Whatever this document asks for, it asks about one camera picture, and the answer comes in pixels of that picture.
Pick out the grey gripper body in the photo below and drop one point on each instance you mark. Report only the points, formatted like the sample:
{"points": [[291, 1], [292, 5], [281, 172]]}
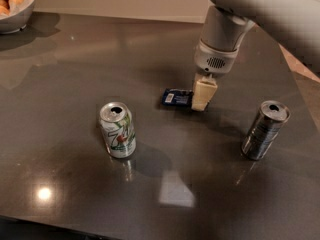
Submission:
{"points": [[214, 60]]}

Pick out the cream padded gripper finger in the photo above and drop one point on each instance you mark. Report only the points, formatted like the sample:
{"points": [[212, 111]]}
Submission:
{"points": [[204, 88]]}

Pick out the blue rxbar blueberry wrapper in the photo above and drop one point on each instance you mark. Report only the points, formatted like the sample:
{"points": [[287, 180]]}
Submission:
{"points": [[177, 97]]}

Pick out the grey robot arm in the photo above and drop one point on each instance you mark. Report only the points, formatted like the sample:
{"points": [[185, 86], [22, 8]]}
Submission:
{"points": [[295, 24]]}

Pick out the dark silver soda can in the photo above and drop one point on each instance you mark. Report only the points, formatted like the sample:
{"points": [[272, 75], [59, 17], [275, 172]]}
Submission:
{"points": [[270, 118]]}

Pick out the white green 7up can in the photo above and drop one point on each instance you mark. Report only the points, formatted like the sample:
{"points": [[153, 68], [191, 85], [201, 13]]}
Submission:
{"points": [[117, 128]]}

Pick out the metal fruit bowl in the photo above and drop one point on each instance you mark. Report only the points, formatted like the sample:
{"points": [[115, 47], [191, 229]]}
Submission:
{"points": [[17, 18]]}

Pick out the orange fruit middle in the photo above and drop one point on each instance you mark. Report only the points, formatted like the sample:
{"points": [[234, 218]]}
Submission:
{"points": [[14, 3]]}

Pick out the orange fruit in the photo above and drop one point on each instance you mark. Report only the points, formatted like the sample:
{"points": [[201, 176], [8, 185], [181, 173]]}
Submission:
{"points": [[4, 10], [14, 3]]}

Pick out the orange fruit lower left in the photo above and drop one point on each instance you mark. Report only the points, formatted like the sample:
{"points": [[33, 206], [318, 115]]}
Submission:
{"points": [[4, 10]]}

